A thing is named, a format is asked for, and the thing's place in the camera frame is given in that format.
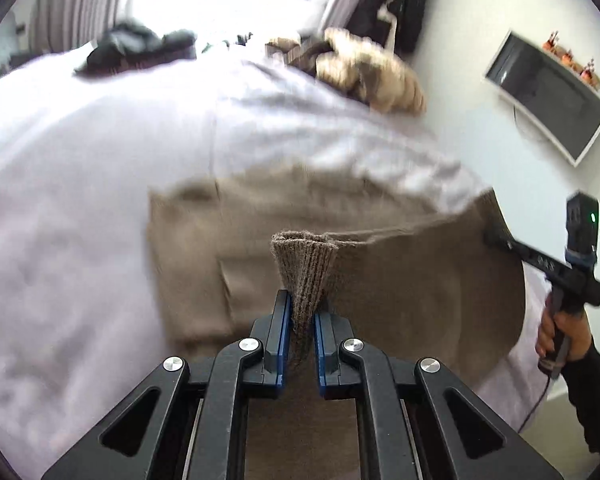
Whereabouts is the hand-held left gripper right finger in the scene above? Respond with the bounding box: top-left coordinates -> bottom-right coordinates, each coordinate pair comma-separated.
312,310 -> 566,480

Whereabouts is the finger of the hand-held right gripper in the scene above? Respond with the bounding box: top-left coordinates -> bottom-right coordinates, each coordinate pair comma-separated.
484,226 -> 532,262

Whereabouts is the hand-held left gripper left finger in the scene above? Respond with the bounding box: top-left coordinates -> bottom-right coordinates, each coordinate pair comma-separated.
40,289 -> 294,480

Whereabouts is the brown knit sweater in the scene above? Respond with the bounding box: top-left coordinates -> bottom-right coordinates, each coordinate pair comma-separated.
145,162 -> 529,480

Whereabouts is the person's right forearm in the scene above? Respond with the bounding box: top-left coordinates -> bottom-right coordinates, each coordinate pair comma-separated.
560,337 -> 600,457

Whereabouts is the dark folded clothes pile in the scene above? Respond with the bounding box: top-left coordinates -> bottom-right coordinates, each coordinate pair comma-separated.
74,19 -> 197,74

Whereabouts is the person's right hand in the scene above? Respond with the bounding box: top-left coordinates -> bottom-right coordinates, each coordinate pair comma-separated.
535,292 -> 594,365

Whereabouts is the cream striped garment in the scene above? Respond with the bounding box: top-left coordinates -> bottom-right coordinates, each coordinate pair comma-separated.
315,27 -> 428,115

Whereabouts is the black hanging bag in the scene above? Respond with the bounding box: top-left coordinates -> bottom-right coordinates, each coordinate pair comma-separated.
352,0 -> 429,57

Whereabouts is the lavender plush blanket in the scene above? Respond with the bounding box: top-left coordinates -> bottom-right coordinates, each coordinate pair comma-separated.
0,47 -> 301,480

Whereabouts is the dark brown garment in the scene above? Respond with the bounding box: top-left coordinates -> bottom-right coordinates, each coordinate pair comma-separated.
265,35 -> 342,79

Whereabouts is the small black cloth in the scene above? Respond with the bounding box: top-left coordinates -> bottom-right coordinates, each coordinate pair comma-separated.
200,32 -> 256,53

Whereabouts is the grey pleated curtain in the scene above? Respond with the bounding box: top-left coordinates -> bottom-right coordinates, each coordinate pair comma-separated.
27,0 -> 142,55

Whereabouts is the black television cable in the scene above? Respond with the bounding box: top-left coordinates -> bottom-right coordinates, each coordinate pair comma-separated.
511,104 -> 557,147

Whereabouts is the wall-mounted television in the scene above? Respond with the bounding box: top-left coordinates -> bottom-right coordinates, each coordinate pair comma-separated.
484,30 -> 600,167

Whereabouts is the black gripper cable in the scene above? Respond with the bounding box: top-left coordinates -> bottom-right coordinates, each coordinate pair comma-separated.
521,369 -> 555,432

